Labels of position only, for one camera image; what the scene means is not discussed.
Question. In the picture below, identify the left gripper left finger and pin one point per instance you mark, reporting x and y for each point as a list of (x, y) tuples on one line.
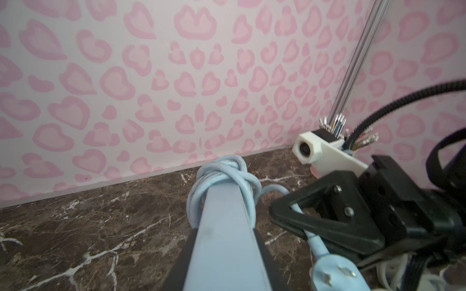
[(177, 275)]

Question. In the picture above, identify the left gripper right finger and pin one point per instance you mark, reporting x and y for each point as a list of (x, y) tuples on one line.
[(275, 277)]

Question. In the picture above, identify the bundle of pencils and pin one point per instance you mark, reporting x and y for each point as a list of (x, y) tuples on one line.
[(338, 130)]

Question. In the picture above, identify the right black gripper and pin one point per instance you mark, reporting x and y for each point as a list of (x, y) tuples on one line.
[(408, 218)]

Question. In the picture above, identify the light blue power strip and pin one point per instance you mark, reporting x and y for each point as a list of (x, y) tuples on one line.
[(226, 256)]

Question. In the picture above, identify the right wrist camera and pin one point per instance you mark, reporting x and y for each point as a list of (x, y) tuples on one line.
[(321, 150)]

